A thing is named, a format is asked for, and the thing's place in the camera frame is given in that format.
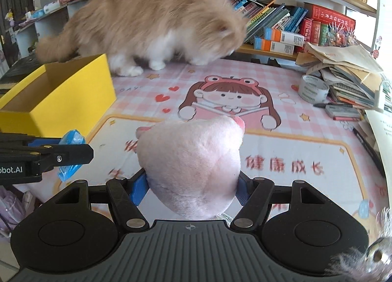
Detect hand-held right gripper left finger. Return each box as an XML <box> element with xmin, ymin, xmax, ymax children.
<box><xmin>46</xmin><ymin>168</ymin><xmax>151</xmax><ymax>230</ymax></box>

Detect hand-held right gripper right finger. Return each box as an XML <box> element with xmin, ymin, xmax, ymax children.
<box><xmin>230</xmin><ymin>171</ymin><xmax>336</xmax><ymax>230</ymax></box>

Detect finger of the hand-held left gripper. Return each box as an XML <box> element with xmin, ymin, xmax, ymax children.
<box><xmin>0</xmin><ymin>144</ymin><xmax>94</xmax><ymax>167</ymax></box>
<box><xmin>0</xmin><ymin>134</ymin><xmax>63</xmax><ymax>148</ymax></box>

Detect yellow cardboard box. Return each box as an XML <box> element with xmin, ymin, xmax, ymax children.
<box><xmin>0</xmin><ymin>53</ymin><xmax>117</xmax><ymax>145</ymax></box>

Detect pink plush toy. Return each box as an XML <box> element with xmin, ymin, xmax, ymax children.
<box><xmin>136</xmin><ymin>116</ymin><xmax>246</xmax><ymax>221</ymax></box>

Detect desktop with pink checkered cloth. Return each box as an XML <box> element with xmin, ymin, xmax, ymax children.
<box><xmin>12</xmin><ymin>58</ymin><xmax>389</xmax><ymax>240</ymax></box>

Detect person's lilac clothing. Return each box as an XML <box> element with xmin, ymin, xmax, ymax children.
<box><xmin>0</xmin><ymin>184</ymin><xmax>34</xmax><ymax>236</ymax></box>

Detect black piano keyboard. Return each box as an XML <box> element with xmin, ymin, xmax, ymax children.
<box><xmin>0</xmin><ymin>55</ymin><xmax>46</xmax><ymax>90</ymax></box>

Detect grey tape roll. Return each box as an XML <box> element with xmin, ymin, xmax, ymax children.
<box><xmin>298</xmin><ymin>74</ymin><xmax>330</xmax><ymax>104</ymax></box>

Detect black marker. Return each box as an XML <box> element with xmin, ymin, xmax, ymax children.
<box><xmin>313</xmin><ymin>103</ymin><xmax>353</xmax><ymax>109</ymax></box>

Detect flat grey box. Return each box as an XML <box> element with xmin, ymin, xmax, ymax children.
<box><xmin>325</xmin><ymin>106</ymin><xmax>362</xmax><ymax>121</ymax></box>

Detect black pen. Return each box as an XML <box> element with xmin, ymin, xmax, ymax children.
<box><xmin>352</xmin><ymin>127</ymin><xmax>385</xmax><ymax>175</ymax></box>

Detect white wet wipes pack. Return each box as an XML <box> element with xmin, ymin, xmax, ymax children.
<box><xmin>43</xmin><ymin>0</ymin><xmax>62</xmax><ymax>13</ymax></box>

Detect orange and white carton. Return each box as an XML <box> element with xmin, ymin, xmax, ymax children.
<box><xmin>264</xmin><ymin>27</ymin><xmax>305</xmax><ymax>46</ymax></box>
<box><xmin>254</xmin><ymin>38</ymin><xmax>295</xmax><ymax>55</ymax></box>

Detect white paper sheets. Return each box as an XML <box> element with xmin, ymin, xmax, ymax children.
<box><xmin>364</xmin><ymin>107</ymin><xmax>392</xmax><ymax>163</ymax></box>

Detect pile of papers and books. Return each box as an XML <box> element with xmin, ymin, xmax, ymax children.
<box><xmin>295</xmin><ymin>41</ymin><xmax>385</xmax><ymax>111</ymax></box>

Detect fluffy orange and white cat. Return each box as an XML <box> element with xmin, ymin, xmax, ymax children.
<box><xmin>36</xmin><ymin>0</ymin><xmax>248</xmax><ymax>77</ymax></box>

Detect row of colourful books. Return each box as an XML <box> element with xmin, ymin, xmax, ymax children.
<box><xmin>231</xmin><ymin>0</ymin><xmax>310</xmax><ymax>44</ymax></box>

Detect jar of colourful pins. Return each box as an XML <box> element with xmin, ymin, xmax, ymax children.
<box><xmin>326</xmin><ymin>23</ymin><xmax>357</xmax><ymax>47</ymax></box>

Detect thick red dictionary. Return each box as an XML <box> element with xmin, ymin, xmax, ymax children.
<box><xmin>312</xmin><ymin>5</ymin><xmax>356</xmax><ymax>30</ymax></box>

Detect grey fluffy keychain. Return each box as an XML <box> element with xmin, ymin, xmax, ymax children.
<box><xmin>329</xmin><ymin>208</ymin><xmax>392</xmax><ymax>282</ymax></box>

